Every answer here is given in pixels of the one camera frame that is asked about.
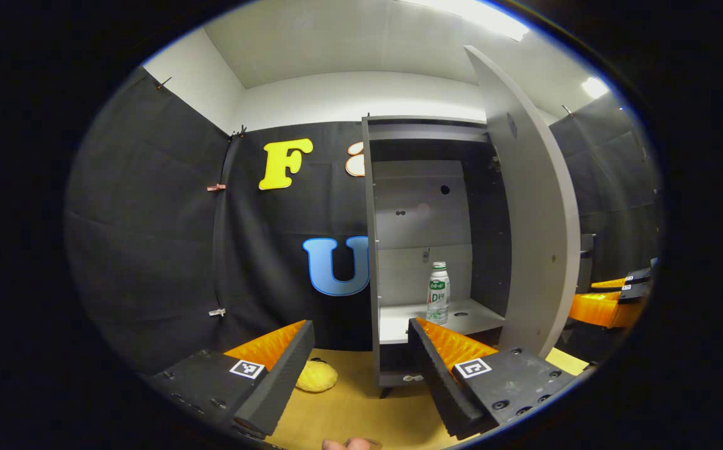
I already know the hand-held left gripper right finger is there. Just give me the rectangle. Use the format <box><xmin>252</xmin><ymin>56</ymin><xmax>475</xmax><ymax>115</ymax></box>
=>
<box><xmin>406</xmin><ymin>317</ymin><xmax>582</xmax><ymax>441</ymax></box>

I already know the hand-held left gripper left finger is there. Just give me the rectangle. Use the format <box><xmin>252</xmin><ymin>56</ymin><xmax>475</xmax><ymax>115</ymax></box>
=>
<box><xmin>147</xmin><ymin>319</ymin><xmax>316</xmax><ymax>439</ymax></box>

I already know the white bottle green label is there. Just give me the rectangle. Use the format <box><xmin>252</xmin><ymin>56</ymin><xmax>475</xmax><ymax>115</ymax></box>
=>
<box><xmin>426</xmin><ymin>261</ymin><xmax>451</xmax><ymax>326</ymax></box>

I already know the white cabinet shelf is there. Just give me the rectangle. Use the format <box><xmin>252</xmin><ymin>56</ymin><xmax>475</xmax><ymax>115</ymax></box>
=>
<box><xmin>379</xmin><ymin>297</ymin><xmax>506</xmax><ymax>345</ymax></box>

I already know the dark grey cabinet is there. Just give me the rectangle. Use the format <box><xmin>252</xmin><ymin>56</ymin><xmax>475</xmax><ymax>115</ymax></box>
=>
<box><xmin>361</xmin><ymin>115</ymin><xmax>513</xmax><ymax>399</ymax></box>

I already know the yellow lemon-shaped toy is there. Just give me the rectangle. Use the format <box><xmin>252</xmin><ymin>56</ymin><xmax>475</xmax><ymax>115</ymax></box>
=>
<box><xmin>296</xmin><ymin>359</ymin><xmax>339</xmax><ymax>394</ymax></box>

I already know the small ceiling light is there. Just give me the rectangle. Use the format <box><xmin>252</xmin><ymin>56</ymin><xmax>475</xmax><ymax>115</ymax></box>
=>
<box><xmin>581</xmin><ymin>76</ymin><xmax>611</xmax><ymax>100</ymax></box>

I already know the black backdrop cloth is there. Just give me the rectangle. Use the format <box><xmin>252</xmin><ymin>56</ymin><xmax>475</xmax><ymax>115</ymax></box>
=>
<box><xmin>64</xmin><ymin>66</ymin><xmax>662</xmax><ymax>377</ymax></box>

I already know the long ceiling light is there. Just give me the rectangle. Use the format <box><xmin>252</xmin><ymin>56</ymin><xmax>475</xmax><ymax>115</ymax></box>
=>
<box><xmin>399</xmin><ymin>0</ymin><xmax>529</xmax><ymax>42</ymax></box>

